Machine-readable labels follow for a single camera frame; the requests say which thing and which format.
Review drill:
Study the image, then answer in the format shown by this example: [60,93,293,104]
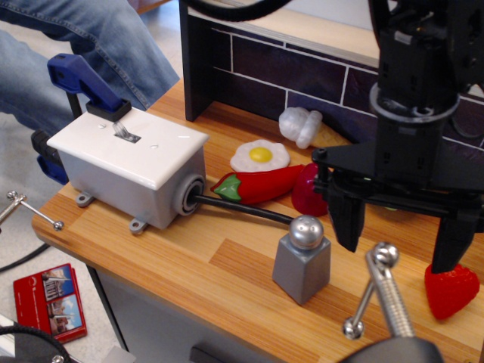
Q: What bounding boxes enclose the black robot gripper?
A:
[312,116,483,274]

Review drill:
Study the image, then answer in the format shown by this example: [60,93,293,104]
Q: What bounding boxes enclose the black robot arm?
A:
[312,1,483,274]

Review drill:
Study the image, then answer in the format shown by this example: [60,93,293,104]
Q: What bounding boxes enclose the red toy strawberry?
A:
[424,264,480,320]

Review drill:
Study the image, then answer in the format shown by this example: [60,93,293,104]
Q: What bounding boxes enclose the red toy apple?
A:
[291,163,327,217]

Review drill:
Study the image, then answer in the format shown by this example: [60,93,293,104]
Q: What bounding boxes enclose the grey toy salt shaker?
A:
[272,215,331,305]

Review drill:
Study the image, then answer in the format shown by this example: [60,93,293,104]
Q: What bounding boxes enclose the toy ice cream cone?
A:
[278,107,350,149]

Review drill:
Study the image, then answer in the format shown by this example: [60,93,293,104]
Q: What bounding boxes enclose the toy fried egg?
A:
[230,139,290,172]

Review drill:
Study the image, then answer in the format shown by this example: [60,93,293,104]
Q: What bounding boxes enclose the red toy chili pepper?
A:
[210,165,304,205]

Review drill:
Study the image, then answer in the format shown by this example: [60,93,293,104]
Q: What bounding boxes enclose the dark brick pattern backsplash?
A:
[178,0,484,152]

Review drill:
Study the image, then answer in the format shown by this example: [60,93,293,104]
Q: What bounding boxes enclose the person legs in blue jeans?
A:
[1,1,179,133]

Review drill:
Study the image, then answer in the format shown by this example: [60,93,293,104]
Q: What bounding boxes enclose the red booklet with photos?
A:
[13,263,88,343]

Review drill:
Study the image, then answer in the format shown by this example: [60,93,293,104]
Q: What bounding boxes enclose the blue black bar clamp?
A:
[31,54,132,185]

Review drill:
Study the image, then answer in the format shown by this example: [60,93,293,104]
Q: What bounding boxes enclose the silver clamp screw handle right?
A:
[342,242,415,340]

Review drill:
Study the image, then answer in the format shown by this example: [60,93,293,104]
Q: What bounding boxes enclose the silver clamp screw handle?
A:
[342,242,415,340]
[0,191,65,232]

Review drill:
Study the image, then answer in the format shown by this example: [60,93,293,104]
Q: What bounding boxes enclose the black power cable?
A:
[191,193,295,227]

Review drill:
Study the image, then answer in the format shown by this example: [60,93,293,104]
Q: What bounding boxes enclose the grey white light switch box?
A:
[47,108,209,234]

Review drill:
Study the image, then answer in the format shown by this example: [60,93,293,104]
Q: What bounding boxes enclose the grey cabinet with drawer handle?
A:
[88,267,280,362]

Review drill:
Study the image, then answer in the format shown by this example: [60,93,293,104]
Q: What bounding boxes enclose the clear light switch toggle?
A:
[113,121,139,143]

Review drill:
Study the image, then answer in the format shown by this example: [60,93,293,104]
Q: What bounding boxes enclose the black floor cable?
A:
[0,242,50,274]

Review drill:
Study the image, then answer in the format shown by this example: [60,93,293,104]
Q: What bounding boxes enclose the silver clamp screw handle left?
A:
[0,191,65,232]

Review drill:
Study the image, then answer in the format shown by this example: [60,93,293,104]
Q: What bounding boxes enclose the black bag with strap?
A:
[1,324,72,362]

